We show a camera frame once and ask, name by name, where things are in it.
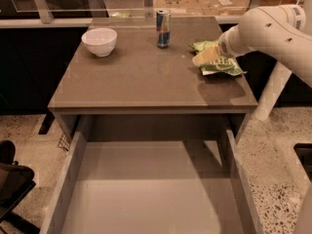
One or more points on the flat cardboard box right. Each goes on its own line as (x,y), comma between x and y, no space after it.
(224,7)

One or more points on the black office chair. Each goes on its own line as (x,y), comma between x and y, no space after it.
(16,181)

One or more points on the flat cardboard box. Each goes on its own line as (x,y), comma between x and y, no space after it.
(179,7)
(224,7)

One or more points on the blue silver energy drink can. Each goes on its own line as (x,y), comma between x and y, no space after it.
(163,23)

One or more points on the grey metal post left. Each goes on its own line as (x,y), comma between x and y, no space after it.
(44,12)

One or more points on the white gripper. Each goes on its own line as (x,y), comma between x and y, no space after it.
(225,45)

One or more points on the green jalapeno chip bag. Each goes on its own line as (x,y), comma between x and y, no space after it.
(222,65)

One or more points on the open grey top drawer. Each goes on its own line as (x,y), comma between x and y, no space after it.
(153,174)

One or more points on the grey cabinet with top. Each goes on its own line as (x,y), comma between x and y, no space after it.
(140,78)

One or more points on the grey metal post middle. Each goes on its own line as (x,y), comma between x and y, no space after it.
(148,0)

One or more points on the white ledge rail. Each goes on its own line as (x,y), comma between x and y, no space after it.
(86,22)

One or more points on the flat cardboard box left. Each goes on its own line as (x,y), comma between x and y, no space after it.
(179,7)

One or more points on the white ceramic bowl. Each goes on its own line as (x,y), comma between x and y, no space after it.
(100,41)

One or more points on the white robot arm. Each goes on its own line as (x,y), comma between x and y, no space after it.
(282,32)

